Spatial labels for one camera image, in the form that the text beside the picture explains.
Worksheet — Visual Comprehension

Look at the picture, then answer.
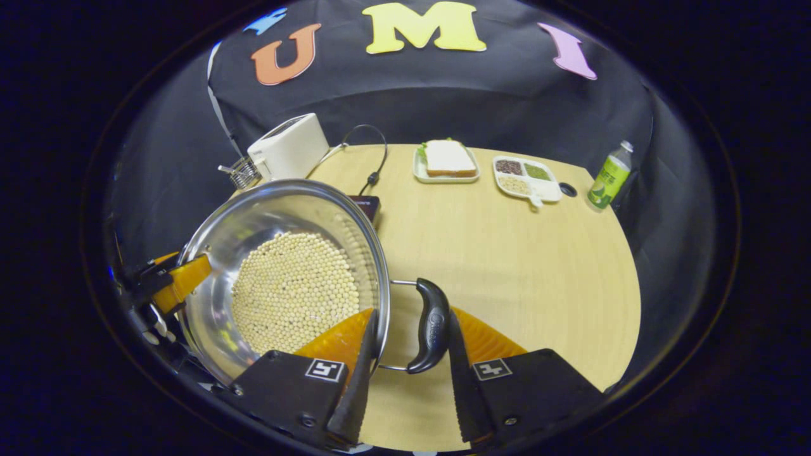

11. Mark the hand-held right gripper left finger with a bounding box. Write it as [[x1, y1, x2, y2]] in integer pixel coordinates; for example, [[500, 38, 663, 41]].
[[219, 308, 380, 452]]

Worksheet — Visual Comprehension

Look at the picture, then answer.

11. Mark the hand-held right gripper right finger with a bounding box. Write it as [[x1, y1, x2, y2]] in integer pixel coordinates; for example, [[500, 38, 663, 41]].
[[449, 307, 606, 452]]

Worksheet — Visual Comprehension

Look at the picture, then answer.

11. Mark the steel pot with black handles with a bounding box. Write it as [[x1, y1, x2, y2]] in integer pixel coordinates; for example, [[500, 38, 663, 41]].
[[177, 179, 452, 386]]

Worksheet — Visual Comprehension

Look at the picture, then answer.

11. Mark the black induction cooktop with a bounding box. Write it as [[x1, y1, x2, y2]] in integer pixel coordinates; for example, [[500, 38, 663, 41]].
[[348, 195, 382, 227]]

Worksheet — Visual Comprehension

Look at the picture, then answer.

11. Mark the layer of yellow soybeans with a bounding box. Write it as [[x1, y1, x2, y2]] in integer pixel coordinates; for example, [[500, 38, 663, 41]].
[[230, 231, 361, 355]]

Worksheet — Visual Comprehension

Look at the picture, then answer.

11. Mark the white toaster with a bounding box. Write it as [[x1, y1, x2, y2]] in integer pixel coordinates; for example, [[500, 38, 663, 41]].
[[247, 113, 330, 182]]

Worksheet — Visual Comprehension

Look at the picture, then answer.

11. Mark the pale green sandwich plate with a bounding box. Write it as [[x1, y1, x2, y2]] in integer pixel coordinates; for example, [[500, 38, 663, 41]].
[[413, 142, 480, 184]]

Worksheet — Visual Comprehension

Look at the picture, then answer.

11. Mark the white divided grain dish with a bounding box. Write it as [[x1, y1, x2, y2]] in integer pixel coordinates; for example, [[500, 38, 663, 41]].
[[492, 156, 563, 210]]

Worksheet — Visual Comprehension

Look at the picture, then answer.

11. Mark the white bread sandwich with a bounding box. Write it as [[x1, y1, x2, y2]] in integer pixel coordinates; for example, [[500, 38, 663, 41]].
[[423, 139, 477, 178]]

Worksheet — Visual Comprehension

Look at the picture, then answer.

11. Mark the green drink bottle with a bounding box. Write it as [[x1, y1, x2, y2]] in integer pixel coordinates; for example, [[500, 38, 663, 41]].
[[587, 141, 634, 211]]

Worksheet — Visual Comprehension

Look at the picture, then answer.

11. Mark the small wire basket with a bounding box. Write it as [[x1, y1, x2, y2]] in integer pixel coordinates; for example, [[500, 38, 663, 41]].
[[219, 156, 262, 191]]

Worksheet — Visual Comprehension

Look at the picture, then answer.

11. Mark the black power cable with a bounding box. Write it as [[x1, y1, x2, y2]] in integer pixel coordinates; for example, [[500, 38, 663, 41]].
[[342, 124, 388, 196]]

